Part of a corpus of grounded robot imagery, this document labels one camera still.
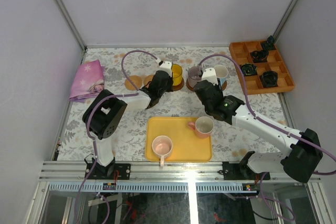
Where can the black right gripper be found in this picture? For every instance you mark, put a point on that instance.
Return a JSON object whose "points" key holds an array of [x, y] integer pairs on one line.
{"points": [[219, 89]]}

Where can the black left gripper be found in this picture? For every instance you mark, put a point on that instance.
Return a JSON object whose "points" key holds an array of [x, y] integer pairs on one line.
{"points": [[163, 80]]}

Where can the light woven coaster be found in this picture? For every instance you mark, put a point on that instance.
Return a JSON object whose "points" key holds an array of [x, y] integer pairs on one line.
{"points": [[147, 80], [134, 83]]}

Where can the dark brown wooden coaster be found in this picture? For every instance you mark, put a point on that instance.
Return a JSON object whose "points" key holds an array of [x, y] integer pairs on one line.
{"points": [[224, 85], [190, 85], [179, 87]]}

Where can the yellow glass cup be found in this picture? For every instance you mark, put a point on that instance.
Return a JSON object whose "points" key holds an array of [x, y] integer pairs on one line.
{"points": [[177, 72]]}

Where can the blue mug cream inside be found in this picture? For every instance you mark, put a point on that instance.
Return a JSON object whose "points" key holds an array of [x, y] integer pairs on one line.
{"points": [[221, 73]]}

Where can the purple mug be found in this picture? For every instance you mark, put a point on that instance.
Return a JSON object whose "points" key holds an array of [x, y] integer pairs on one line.
{"points": [[195, 73]]}

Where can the cream mug pink handle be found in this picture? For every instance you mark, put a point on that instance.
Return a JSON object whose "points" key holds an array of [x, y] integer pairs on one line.
{"points": [[202, 127]]}

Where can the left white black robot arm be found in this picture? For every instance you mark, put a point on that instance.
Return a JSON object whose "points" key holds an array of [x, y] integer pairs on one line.
{"points": [[106, 111]]}

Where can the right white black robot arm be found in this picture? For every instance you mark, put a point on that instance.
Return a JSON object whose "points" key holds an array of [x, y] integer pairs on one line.
{"points": [[299, 152]]}

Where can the black object in tray left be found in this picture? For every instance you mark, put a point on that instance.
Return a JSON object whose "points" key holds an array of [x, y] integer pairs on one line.
{"points": [[249, 69]]}

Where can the black object in tray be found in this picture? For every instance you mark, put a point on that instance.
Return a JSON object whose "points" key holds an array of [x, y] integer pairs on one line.
{"points": [[269, 43], [269, 79], [259, 56], [249, 69]]}

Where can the yellow plastic tray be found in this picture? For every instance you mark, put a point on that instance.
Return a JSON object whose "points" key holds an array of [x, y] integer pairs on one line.
{"points": [[187, 147]]}

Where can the orange compartment tray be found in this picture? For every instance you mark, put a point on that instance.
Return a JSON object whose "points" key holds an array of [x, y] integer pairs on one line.
{"points": [[241, 53]]}

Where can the black object in tray front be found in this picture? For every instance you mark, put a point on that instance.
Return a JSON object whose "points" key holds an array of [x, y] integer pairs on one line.
{"points": [[269, 79]]}

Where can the black object in tray middle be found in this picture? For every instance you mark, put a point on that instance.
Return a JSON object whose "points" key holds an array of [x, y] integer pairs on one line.
{"points": [[259, 56]]}

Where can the pink star cloth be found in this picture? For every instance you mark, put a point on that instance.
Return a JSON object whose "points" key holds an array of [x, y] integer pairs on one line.
{"points": [[88, 81]]}

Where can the black object in tray back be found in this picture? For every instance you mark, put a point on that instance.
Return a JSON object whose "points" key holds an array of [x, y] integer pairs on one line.
{"points": [[269, 43]]}

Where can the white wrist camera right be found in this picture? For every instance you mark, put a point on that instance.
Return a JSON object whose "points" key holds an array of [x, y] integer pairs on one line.
{"points": [[209, 74]]}

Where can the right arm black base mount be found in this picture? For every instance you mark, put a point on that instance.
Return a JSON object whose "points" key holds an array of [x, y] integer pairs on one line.
{"points": [[239, 171]]}

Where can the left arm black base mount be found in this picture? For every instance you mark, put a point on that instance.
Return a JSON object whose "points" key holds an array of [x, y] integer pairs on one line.
{"points": [[113, 171]]}

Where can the aluminium front rail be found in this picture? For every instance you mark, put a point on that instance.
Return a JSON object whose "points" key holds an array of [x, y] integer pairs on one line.
{"points": [[74, 171]]}

